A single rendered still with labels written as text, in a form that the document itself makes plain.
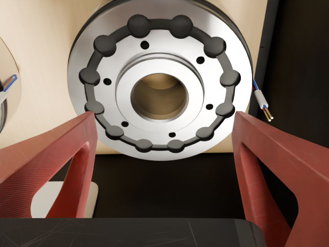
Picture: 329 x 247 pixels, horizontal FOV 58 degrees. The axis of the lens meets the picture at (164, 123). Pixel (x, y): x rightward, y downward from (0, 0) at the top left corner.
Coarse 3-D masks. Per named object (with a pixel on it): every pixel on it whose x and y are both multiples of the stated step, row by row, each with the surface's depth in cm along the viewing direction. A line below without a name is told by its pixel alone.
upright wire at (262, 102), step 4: (256, 84) 17; (256, 88) 17; (256, 92) 16; (260, 92) 16; (256, 96) 16; (260, 96) 16; (260, 100) 16; (264, 100) 16; (260, 104) 15; (264, 104) 15; (264, 108) 15; (264, 112) 15; (268, 112) 15; (268, 116) 15; (272, 116) 14; (268, 120) 15
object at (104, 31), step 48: (144, 0) 13; (192, 0) 14; (96, 48) 15; (144, 48) 15; (192, 48) 15; (240, 48) 15; (96, 96) 16; (240, 96) 16; (144, 144) 19; (192, 144) 18
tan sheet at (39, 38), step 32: (0, 0) 16; (32, 0) 16; (64, 0) 16; (96, 0) 16; (224, 0) 16; (256, 0) 16; (0, 32) 18; (32, 32) 18; (64, 32) 18; (256, 32) 17; (32, 64) 19; (64, 64) 19; (256, 64) 19; (32, 96) 20; (64, 96) 20; (32, 128) 22
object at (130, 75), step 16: (128, 64) 15; (144, 64) 15; (160, 64) 15; (176, 64) 15; (128, 80) 15; (192, 80) 15; (128, 96) 16; (192, 96) 16; (128, 112) 16; (144, 112) 17; (176, 112) 17; (192, 112) 16; (144, 128) 17; (160, 128) 17; (176, 128) 17
